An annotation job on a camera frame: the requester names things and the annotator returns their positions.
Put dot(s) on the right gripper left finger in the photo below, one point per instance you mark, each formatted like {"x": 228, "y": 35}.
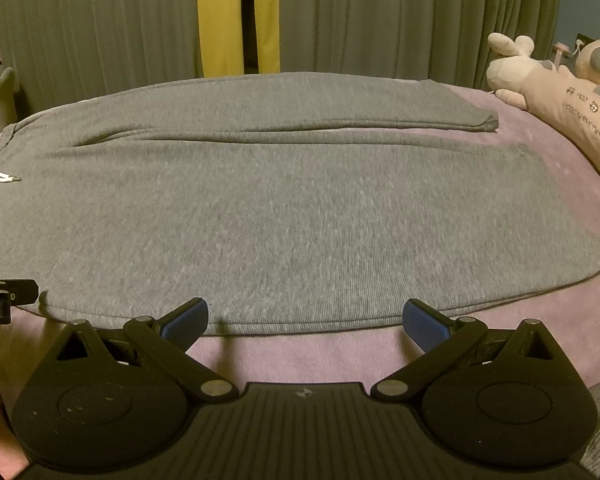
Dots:
{"x": 161, "y": 345}

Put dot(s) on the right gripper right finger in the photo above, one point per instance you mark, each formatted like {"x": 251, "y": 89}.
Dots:
{"x": 443, "y": 341}

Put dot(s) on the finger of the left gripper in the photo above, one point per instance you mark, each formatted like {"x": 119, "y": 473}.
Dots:
{"x": 15, "y": 293}

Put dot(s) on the pink bed blanket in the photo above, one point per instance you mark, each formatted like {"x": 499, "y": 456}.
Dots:
{"x": 77, "y": 403}

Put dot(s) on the green curtain left panel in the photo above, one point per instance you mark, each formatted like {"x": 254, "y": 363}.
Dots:
{"x": 63, "y": 51}

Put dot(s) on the green curtain panel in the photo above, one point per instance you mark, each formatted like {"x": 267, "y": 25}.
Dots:
{"x": 63, "y": 51}
{"x": 442, "y": 40}

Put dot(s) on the green curtain right panel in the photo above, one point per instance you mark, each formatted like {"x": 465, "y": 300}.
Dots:
{"x": 442, "y": 40}

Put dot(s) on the yellow curtain strip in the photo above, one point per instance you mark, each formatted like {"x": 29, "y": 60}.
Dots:
{"x": 220, "y": 37}

